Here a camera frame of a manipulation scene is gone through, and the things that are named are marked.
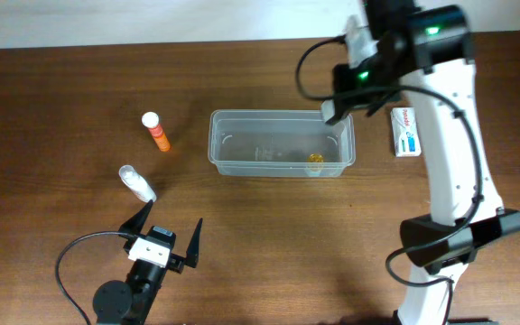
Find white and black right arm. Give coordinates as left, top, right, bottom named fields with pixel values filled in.
left=321, top=1, right=520, bottom=324

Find orange effervescent tablet tube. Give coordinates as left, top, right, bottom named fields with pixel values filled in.
left=142, top=112, right=171, bottom=152

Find white Panadol box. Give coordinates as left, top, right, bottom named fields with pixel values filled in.
left=390, top=107, right=422, bottom=157

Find dark bottle with white cap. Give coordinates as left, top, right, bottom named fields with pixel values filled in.
left=320, top=99, right=348, bottom=125

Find black right camera cable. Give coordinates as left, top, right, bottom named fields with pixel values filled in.
left=294, top=34, right=485, bottom=325

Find black camera cable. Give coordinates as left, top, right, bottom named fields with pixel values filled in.
left=294, top=34, right=485, bottom=325
left=54, top=230, right=137, bottom=325

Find black left camera cable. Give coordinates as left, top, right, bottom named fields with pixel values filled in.
left=54, top=230, right=137, bottom=325

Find clear plastic container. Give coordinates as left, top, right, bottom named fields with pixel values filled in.
left=208, top=109, right=356, bottom=178

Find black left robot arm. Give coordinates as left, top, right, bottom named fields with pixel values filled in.
left=93, top=200, right=202, bottom=325

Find small jar with gold lid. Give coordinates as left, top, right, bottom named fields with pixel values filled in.
left=306, top=153, right=325, bottom=177

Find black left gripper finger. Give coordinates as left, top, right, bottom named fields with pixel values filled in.
left=118, top=200, right=153, bottom=235
left=185, top=218, right=203, bottom=268

